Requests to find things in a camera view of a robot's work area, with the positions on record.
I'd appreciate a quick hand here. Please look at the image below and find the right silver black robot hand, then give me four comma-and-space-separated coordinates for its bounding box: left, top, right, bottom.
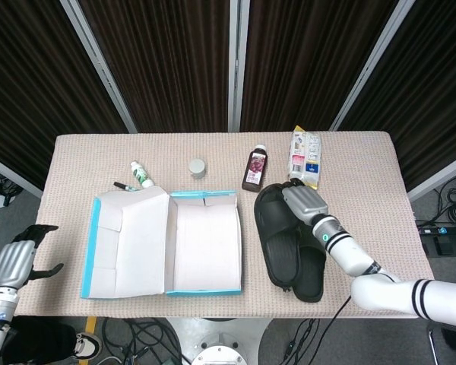
280, 180, 330, 226

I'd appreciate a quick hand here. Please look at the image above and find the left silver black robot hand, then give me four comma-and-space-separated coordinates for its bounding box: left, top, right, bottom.
0, 224, 65, 290

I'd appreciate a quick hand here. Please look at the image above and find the black rubber slipper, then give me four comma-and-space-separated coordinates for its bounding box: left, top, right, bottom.
253, 182, 304, 294
290, 222, 326, 304

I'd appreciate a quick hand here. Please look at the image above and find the beige textured table cover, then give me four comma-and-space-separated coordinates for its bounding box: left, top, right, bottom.
13, 131, 436, 319

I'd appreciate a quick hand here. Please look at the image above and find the light blue shoe box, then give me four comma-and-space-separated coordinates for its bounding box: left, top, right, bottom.
80, 186, 243, 300

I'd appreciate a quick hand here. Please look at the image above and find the white yellow snack packet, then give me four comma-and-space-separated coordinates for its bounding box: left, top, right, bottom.
287, 125, 323, 191

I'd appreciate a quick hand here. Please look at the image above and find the dark grape juice bottle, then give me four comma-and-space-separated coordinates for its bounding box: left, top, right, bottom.
241, 144, 269, 193

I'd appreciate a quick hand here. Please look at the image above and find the black trouser leg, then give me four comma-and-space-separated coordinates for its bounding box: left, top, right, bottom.
3, 317, 79, 364

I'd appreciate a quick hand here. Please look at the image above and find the white black sneaker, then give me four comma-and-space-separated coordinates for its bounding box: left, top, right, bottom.
74, 331, 103, 358

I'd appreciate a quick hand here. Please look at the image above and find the small grey cup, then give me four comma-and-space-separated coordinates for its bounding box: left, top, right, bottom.
188, 158, 207, 180

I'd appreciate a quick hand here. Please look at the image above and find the dark ribbed partition panel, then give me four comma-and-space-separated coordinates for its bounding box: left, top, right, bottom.
78, 0, 231, 133
239, 0, 399, 133
0, 0, 128, 191
337, 0, 456, 191

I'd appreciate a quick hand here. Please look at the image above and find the green white tube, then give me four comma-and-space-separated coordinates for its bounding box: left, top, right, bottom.
130, 160, 156, 189

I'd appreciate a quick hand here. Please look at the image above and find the grey metal partition post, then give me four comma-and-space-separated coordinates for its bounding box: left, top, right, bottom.
0, 151, 43, 199
227, 0, 251, 132
329, 0, 417, 132
59, 0, 138, 133
406, 150, 456, 202

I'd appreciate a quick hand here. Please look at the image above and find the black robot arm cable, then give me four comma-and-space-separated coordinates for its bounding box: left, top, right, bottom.
325, 295, 353, 332

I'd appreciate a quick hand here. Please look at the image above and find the white pedestal base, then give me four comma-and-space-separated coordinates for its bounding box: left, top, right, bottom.
166, 317, 274, 365

